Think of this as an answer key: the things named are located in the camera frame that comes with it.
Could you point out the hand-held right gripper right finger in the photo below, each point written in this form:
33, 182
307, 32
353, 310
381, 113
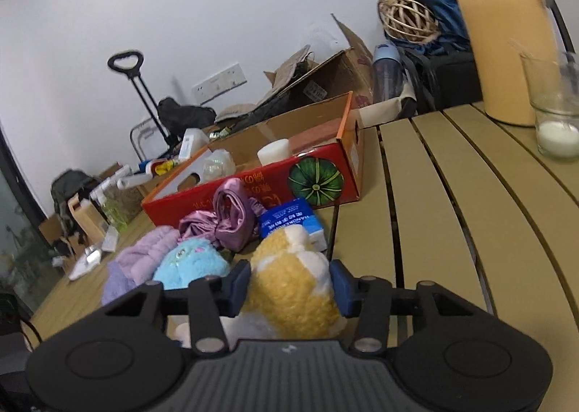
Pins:
342, 293

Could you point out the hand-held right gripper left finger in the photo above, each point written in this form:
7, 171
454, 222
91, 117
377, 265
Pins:
237, 289

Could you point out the yellow and white plush toy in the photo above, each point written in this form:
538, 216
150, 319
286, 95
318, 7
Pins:
289, 294

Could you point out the light blue plush toy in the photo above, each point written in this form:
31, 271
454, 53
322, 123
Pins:
190, 260

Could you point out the red cardboard box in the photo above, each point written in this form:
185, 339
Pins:
267, 188

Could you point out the lavender fluffy towel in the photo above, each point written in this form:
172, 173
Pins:
135, 258

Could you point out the purple satin scrunchie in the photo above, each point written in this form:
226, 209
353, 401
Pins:
235, 213

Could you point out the blue small carton box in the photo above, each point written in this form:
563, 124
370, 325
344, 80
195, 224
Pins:
289, 217

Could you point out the clear plastic container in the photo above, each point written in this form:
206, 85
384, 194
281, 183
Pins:
217, 165

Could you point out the shallow brown cardboard tray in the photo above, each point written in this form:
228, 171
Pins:
147, 186

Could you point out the white roll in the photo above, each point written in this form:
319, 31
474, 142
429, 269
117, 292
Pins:
273, 152

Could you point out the green spray bottle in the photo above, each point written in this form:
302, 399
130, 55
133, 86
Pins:
118, 208

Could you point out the crumpled white wrapper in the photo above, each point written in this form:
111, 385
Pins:
88, 258

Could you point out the small white carton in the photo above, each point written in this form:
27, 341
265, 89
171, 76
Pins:
193, 143

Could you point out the tan carton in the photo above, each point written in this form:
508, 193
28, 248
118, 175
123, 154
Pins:
88, 220

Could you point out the black bag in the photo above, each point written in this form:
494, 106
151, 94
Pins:
183, 116

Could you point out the low brown cardboard box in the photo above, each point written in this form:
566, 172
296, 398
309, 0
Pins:
56, 231

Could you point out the dark backpack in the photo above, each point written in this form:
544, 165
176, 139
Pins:
72, 188

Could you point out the black folding trolley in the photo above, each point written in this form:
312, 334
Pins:
144, 95

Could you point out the open brown cardboard box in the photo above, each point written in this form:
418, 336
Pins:
334, 73

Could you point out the blue water bottle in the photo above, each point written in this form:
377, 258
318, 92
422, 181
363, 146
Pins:
386, 73

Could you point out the glass door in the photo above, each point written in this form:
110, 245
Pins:
18, 235

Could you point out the black case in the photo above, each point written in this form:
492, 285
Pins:
452, 77

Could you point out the glass with milk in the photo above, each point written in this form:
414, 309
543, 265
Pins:
554, 131

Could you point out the wicker ball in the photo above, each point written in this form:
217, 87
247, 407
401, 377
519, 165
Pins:
407, 18

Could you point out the yellow thermos jug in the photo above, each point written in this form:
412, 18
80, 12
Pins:
497, 32

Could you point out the white wall socket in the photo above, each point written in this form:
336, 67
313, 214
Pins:
219, 82

